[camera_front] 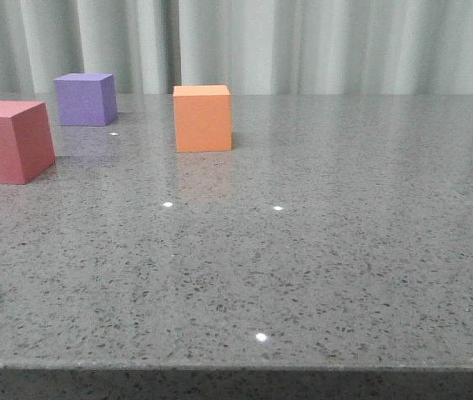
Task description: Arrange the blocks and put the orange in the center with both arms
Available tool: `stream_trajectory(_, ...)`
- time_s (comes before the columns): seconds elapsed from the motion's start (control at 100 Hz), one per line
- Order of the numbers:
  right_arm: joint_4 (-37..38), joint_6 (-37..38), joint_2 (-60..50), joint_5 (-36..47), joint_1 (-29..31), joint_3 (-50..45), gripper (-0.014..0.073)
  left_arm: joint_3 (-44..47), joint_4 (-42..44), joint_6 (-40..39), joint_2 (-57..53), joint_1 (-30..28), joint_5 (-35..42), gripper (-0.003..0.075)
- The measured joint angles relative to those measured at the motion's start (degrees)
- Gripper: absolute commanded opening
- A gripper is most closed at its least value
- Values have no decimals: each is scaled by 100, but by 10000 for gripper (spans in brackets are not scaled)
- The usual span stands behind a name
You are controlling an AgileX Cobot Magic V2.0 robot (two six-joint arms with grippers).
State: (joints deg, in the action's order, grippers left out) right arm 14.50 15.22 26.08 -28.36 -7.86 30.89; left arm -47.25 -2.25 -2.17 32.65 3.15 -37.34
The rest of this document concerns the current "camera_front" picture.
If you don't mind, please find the orange foam cube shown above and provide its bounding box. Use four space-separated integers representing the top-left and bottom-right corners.
173 85 233 153

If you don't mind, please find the purple foam cube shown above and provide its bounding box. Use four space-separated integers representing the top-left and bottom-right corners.
53 73 118 126

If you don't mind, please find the pink foam cube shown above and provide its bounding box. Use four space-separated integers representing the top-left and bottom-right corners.
0 101 56 184

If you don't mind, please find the grey-green pleated curtain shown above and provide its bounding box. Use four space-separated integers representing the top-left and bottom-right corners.
0 1 473 95

